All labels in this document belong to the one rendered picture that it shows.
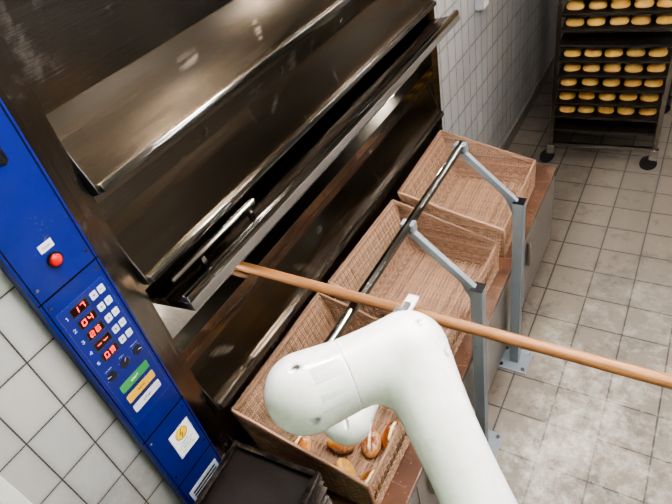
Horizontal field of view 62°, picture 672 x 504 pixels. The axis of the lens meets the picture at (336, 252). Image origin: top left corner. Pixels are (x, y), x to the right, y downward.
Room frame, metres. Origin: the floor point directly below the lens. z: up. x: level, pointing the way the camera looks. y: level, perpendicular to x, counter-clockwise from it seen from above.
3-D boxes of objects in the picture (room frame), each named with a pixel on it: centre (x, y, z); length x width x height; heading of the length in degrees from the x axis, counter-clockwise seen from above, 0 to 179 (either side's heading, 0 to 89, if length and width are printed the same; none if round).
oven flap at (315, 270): (1.77, -0.08, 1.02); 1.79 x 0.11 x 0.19; 142
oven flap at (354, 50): (1.77, -0.08, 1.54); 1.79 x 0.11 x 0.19; 142
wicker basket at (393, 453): (1.16, 0.09, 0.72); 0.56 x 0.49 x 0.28; 142
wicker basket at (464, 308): (1.61, -0.30, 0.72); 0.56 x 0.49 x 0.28; 140
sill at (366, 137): (1.78, -0.06, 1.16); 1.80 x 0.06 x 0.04; 142
